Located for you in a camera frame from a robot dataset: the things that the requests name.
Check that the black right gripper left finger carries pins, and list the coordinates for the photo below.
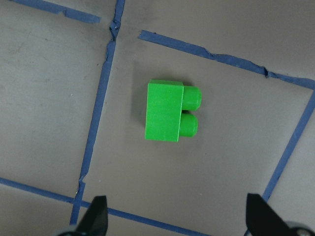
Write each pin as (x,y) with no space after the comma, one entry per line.
(95,220)

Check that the green toy block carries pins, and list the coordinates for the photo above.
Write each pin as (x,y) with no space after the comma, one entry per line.
(168,116)

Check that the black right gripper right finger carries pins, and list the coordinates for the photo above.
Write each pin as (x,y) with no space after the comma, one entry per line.
(261,220)

